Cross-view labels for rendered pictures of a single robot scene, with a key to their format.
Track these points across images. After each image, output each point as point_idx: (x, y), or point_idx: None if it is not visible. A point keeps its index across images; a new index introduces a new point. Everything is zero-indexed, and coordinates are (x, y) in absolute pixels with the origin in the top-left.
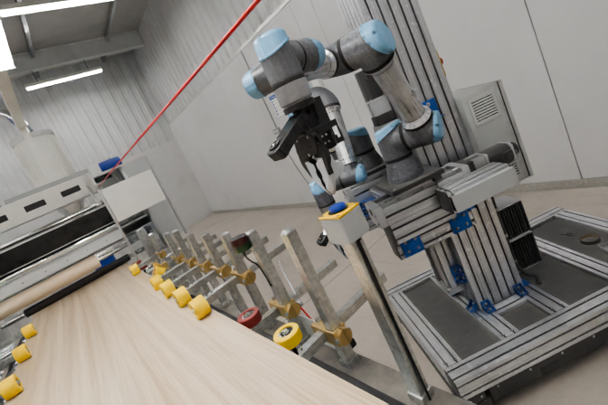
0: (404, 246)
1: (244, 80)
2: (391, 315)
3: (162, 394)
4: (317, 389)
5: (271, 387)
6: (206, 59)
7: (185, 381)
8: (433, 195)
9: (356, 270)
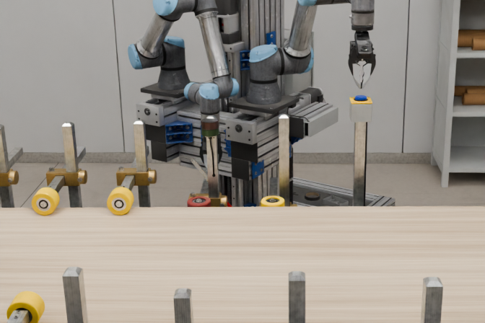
0: (254, 166)
1: None
2: (365, 174)
3: (204, 246)
4: (348, 212)
5: (313, 218)
6: None
7: (216, 236)
8: None
9: (356, 142)
